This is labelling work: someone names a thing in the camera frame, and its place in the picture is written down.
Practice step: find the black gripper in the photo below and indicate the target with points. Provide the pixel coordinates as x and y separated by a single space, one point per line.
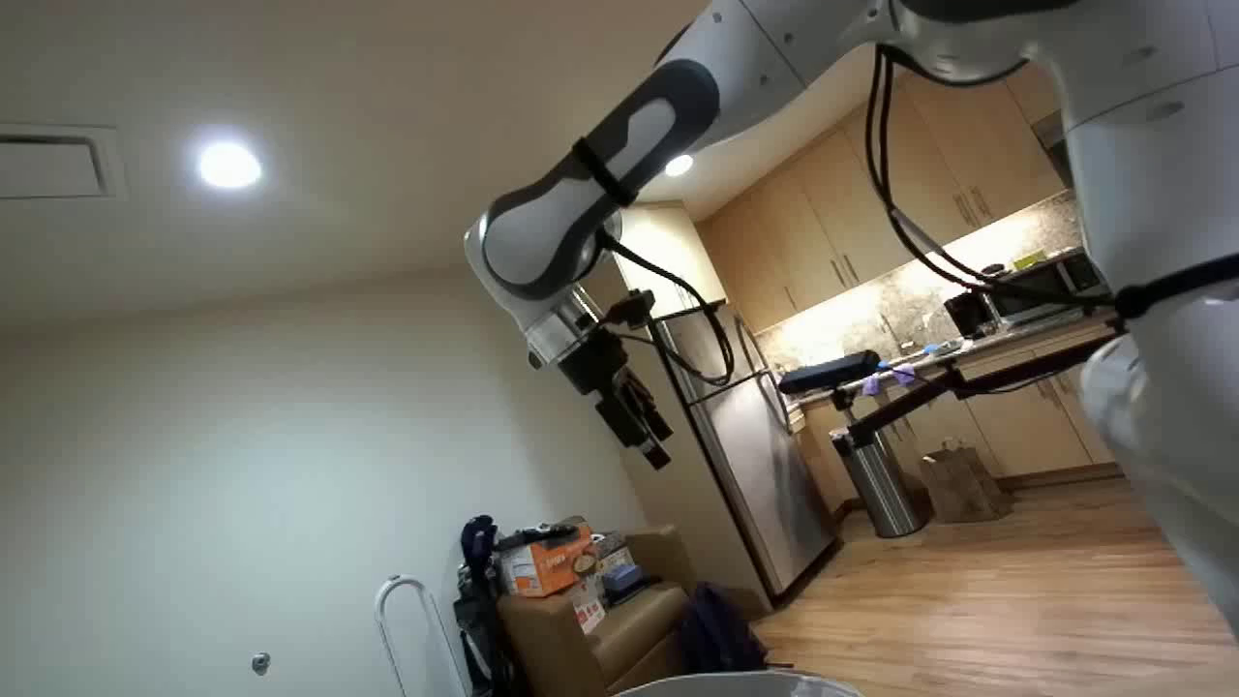
619 401

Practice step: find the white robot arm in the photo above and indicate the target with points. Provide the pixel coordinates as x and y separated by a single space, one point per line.
1151 120

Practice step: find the brown leather sofa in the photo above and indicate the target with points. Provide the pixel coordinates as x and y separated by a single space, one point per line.
635 640

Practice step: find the dark blue bag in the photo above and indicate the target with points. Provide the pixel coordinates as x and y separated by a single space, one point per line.
715 635

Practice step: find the brown paper bag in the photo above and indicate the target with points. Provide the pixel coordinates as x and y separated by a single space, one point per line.
963 489

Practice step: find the stainless steel refrigerator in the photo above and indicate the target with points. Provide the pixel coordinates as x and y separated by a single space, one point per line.
741 425

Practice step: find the orange box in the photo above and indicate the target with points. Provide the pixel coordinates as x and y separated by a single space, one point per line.
546 563

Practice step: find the steel trash can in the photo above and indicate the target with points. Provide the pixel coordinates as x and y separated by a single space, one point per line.
881 486

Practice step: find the white metal rack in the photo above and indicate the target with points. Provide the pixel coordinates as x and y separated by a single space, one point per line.
415 640

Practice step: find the kitchen counter with appliances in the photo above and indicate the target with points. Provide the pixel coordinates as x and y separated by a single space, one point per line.
912 312

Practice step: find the wooden upper kitchen cabinets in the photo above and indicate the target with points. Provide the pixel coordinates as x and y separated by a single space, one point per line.
816 227

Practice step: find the round ceiling light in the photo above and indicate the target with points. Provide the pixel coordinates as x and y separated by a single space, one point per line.
230 165

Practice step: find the ceiling air vent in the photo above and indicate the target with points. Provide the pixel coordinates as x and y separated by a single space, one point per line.
53 165

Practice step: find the black camera on mount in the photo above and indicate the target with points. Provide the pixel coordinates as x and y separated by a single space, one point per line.
831 374

